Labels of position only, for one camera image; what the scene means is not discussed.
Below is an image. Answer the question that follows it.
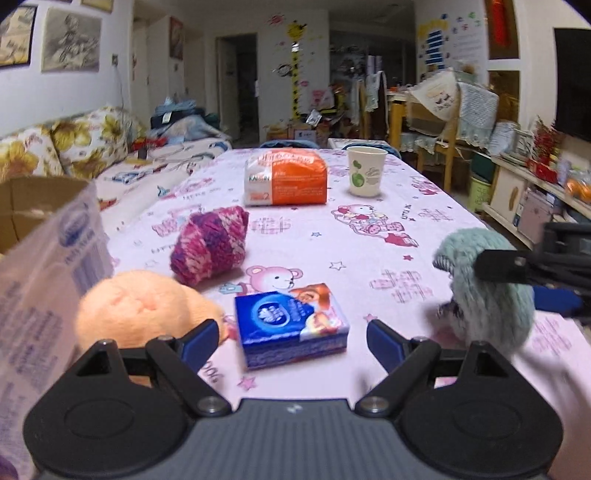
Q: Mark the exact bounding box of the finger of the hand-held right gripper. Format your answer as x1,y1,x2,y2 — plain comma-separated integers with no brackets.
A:
475,249,546,284
531,285,585,318

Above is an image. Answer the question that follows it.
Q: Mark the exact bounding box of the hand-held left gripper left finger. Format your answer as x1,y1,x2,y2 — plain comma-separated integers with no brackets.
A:
69,318,232,416

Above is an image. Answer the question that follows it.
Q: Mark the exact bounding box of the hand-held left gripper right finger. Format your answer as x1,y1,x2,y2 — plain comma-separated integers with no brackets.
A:
355,318,513,416

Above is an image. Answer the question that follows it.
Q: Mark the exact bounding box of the green knitted hat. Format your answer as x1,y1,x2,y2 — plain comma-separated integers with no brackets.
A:
433,227,536,361

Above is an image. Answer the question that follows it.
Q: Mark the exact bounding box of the orange knitted hat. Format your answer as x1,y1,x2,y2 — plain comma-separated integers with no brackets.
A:
75,271,230,365

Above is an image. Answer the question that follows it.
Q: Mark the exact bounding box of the printed cardboard box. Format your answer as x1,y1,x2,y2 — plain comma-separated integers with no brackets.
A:
0,176,116,480

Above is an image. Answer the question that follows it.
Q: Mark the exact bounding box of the silver metal case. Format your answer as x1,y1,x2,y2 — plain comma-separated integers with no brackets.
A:
517,189,553,243

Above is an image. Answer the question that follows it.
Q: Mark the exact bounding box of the bag of oranges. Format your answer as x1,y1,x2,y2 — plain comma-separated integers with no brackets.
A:
566,178,591,205

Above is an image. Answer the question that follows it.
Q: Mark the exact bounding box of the cream television cabinet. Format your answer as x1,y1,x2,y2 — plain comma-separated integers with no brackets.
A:
482,154,591,252

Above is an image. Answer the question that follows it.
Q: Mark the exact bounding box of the green waste bin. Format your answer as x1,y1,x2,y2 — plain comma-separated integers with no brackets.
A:
468,178,492,213

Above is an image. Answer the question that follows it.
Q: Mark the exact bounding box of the blue biscuit box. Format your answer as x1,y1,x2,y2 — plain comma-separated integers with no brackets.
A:
235,283,350,370

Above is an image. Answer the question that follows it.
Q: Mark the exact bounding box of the magenta knitted hat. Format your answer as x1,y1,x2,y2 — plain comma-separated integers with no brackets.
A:
170,206,250,286

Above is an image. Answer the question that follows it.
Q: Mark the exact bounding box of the red flower bouquet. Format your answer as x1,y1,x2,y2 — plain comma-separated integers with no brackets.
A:
531,117,565,162

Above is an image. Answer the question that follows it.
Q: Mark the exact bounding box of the pale green lace cloth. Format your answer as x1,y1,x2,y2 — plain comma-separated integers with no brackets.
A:
457,82,499,144

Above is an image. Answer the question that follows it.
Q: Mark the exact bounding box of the white paper cup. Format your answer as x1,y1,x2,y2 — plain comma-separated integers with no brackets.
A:
347,147,387,198

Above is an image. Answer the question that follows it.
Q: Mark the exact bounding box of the wooden chair with cloth cover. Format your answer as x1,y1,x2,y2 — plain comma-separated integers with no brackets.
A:
405,69,463,192

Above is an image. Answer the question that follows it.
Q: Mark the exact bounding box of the black television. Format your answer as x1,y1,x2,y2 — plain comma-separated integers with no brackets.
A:
554,28,591,141

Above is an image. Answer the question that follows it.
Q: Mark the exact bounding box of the sofa with printed cover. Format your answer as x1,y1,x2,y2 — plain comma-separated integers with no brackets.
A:
0,106,232,222

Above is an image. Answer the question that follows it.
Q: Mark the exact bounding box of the orange tissue pack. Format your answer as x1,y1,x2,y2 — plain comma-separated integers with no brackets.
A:
243,148,328,207

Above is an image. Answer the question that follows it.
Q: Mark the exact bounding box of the pile of clothes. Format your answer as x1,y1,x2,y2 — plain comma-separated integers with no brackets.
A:
150,98,232,139

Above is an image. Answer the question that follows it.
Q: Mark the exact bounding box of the floral sofa cushion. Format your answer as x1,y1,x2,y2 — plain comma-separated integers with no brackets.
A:
50,107,145,182
0,127,64,184

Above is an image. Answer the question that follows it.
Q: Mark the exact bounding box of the giraffe height chart sticker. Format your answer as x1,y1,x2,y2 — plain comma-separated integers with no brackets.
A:
286,21,308,123

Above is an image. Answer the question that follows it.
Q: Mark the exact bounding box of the wall poster with blue notes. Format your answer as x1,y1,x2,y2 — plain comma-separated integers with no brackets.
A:
416,11,490,84

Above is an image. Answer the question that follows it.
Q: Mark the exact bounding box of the framed red wall picture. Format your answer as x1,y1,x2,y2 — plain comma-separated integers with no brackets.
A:
169,17,184,61

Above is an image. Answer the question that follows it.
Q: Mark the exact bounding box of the sketch wall picture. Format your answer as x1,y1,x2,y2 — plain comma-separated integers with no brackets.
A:
41,7,102,73

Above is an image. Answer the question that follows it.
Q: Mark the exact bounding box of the dark framed wall picture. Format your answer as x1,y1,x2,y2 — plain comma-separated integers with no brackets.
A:
0,4,38,68

